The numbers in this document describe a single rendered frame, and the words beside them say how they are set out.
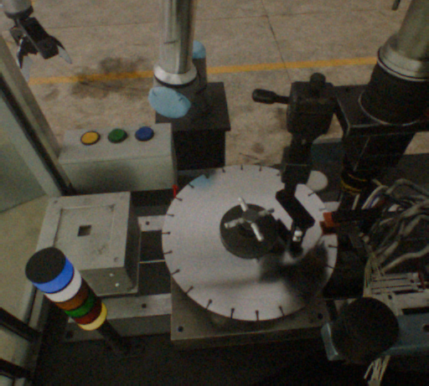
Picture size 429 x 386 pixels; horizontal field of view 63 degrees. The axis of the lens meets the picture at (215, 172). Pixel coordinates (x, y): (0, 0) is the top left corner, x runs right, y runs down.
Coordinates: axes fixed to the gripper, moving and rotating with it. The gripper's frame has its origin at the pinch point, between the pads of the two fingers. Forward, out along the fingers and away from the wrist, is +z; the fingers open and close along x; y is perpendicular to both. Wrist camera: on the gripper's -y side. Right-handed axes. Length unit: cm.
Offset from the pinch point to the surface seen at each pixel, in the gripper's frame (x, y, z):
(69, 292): 28, -75, -20
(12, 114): 18.8, -39.1, -20.8
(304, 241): -7, -88, -4
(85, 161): 9.9, -35.7, 2.2
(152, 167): -2.3, -45.6, 6.7
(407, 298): -17, -108, 5
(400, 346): 1, -108, -13
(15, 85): 14.6, -29.4, -19.7
